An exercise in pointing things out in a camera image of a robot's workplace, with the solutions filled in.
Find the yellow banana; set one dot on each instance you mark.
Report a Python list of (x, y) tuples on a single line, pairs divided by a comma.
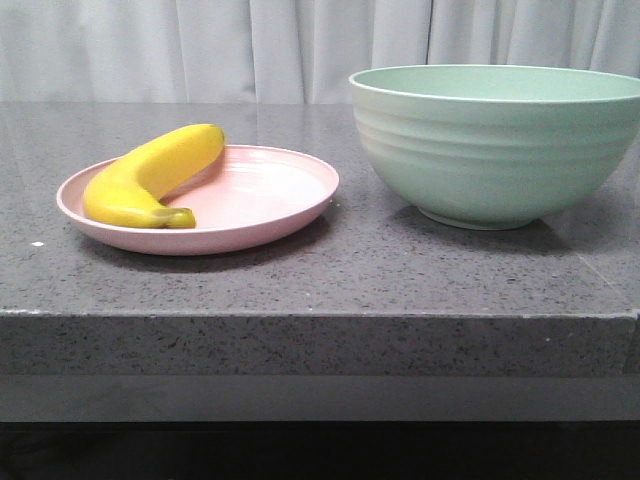
[(128, 192)]

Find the pink plate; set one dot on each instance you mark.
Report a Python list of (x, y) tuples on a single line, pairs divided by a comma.
[(252, 196)]

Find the green bowl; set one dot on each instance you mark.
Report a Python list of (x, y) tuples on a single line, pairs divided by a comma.
[(493, 147)]

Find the white curtain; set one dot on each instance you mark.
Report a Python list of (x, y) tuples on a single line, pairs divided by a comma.
[(288, 52)]

